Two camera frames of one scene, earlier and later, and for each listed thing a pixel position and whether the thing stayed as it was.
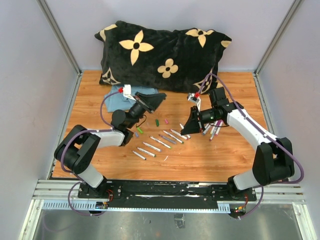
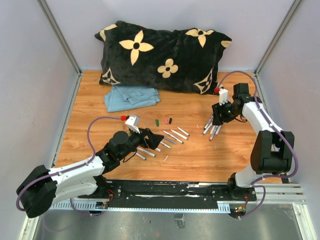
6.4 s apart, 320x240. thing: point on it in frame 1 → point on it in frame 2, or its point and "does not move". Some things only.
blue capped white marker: x=142 y=157 does not move
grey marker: x=168 y=139 does not move
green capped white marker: x=147 y=152 does not move
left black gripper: x=153 y=101 → x=155 y=139
